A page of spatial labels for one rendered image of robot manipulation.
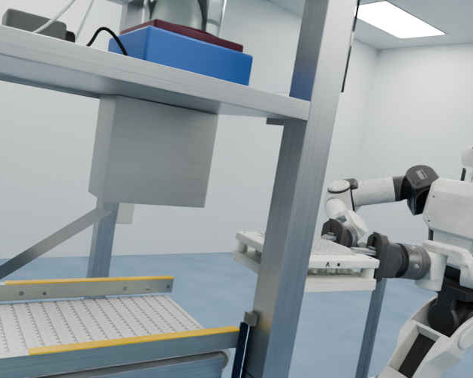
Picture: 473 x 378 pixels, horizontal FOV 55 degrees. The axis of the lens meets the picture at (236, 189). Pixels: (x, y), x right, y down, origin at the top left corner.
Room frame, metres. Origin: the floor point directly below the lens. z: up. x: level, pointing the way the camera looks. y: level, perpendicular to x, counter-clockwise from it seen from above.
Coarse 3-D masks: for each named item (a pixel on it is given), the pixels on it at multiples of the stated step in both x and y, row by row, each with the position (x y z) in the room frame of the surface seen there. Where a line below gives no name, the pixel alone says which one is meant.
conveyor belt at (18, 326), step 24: (0, 312) 0.76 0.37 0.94; (24, 312) 0.78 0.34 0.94; (48, 312) 0.79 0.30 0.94; (72, 312) 0.81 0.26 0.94; (96, 312) 0.83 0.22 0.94; (120, 312) 0.85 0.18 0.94; (144, 312) 0.86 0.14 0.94; (168, 312) 0.88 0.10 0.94; (0, 336) 0.68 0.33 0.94; (24, 336) 0.69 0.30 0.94; (48, 336) 0.71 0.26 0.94; (72, 336) 0.72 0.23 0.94; (96, 336) 0.73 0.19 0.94; (120, 336) 0.75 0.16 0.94
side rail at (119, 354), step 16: (208, 336) 0.73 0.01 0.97; (224, 336) 0.75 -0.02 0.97; (0, 352) 0.57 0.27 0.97; (16, 352) 0.58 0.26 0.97; (64, 352) 0.60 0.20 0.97; (80, 352) 0.61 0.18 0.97; (96, 352) 0.63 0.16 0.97; (112, 352) 0.64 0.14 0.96; (128, 352) 0.65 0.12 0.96; (144, 352) 0.67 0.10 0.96; (160, 352) 0.68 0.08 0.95; (176, 352) 0.70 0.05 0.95; (192, 352) 0.72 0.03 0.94; (0, 368) 0.56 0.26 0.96; (16, 368) 0.57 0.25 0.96; (32, 368) 0.58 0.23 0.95; (48, 368) 0.59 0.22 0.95; (64, 368) 0.60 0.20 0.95; (80, 368) 0.62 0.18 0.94
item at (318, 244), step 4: (316, 240) 1.10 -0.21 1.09; (320, 240) 1.11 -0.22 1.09; (324, 240) 1.11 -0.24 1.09; (312, 244) 1.04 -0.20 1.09; (316, 244) 1.04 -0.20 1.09; (320, 244) 1.05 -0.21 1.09; (324, 244) 1.06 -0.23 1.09; (328, 244) 1.06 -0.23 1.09; (332, 244) 1.06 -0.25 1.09; (312, 248) 0.99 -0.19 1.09; (316, 248) 1.00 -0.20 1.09; (320, 248) 1.00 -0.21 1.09; (324, 248) 1.01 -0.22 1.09; (328, 248) 1.02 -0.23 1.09; (332, 248) 1.03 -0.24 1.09; (336, 248) 1.03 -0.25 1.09; (340, 248) 1.04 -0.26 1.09; (344, 248) 1.04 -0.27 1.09
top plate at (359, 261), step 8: (240, 232) 1.10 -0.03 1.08; (248, 232) 1.11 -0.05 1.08; (256, 232) 1.12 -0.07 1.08; (240, 240) 1.09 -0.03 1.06; (248, 240) 1.06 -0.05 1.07; (256, 240) 1.03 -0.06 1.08; (256, 248) 1.02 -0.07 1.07; (312, 256) 0.95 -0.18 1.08; (320, 256) 0.96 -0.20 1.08; (328, 256) 0.97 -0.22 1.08; (336, 256) 0.98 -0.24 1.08; (344, 256) 1.00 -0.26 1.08; (352, 256) 1.01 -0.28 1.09; (360, 256) 1.02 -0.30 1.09; (368, 256) 1.03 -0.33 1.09; (312, 264) 0.92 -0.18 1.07; (320, 264) 0.93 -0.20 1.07; (336, 264) 0.95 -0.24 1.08; (344, 264) 0.96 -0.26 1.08; (352, 264) 0.98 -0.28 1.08; (360, 264) 0.99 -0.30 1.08; (368, 264) 1.00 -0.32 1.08; (376, 264) 1.01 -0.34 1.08
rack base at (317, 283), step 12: (240, 252) 1.09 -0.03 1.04; (252, 252) 1.10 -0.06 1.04; (252, 264) 1.02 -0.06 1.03; (312, 276) 0.96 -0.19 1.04; (324, 276) 0.98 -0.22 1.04; (336, 276) 0.99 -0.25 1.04; (348, 276) 1.01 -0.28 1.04; (360, 276) 1.03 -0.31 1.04; (312, 288) 0.93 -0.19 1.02; (324, 288) 0.94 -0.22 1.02; (336, 288) 0.96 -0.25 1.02; (348, 288) 0.98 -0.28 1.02; (360, 288) 0.99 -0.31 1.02; (372, 288) 1.01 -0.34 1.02
